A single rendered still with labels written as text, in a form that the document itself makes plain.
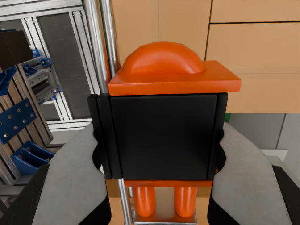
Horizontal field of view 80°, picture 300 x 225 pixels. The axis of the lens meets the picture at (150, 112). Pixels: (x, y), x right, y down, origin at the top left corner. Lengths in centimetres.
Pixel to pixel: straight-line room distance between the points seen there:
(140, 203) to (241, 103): 83
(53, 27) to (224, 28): 93
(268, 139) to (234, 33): 126
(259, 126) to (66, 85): 156
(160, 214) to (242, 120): 154
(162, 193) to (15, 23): 130
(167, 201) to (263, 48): 79
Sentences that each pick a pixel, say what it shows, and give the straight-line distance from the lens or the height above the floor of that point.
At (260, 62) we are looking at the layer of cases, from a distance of 92.
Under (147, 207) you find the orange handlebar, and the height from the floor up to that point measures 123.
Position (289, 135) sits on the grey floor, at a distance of 199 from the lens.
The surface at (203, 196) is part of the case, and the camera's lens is 66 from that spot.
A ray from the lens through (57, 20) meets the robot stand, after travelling 126.
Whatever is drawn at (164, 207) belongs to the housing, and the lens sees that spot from 21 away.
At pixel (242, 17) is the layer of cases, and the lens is 85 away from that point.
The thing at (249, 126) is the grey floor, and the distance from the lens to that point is 176.
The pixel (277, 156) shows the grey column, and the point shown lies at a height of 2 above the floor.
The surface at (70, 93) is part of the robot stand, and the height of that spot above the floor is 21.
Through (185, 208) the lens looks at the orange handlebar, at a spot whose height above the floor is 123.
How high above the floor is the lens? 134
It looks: 62 degrees down
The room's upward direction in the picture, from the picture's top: 175 degrees counter-clockwise
